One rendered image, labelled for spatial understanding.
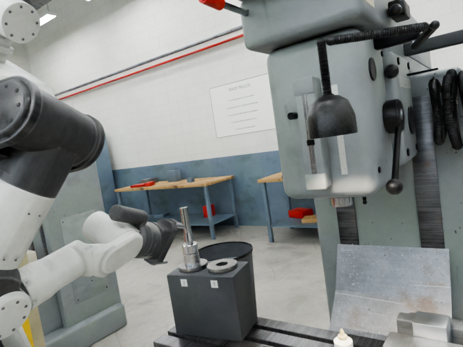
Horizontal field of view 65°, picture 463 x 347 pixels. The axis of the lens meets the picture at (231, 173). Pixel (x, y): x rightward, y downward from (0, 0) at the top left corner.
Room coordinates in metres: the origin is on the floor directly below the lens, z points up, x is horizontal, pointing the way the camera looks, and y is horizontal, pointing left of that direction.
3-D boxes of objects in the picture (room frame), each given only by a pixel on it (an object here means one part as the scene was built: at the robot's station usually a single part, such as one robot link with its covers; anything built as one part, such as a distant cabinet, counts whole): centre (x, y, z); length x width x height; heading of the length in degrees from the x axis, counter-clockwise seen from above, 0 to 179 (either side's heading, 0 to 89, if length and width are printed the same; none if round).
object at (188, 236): (1.08, 0.16, 1.22); 0.03 x 0.03 x 0.11
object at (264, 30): (0.82, -0.26, 1.68); 0.34 x 0.24 x 0.10; 144
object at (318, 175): (0.70, -0.17, 1.45); 0.04 x 0.04 x 0.21; 54
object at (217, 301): (1.06, 0.11, 1.00); 0.22 x 0.12 x 0.20; 64
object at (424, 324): (0.70, -0.35, 1.01); 0.06 x 0.05 x 0.06; 52
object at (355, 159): (0.79, -0.23, 1.47); 0.21 x 0.19 x 0.32; 54
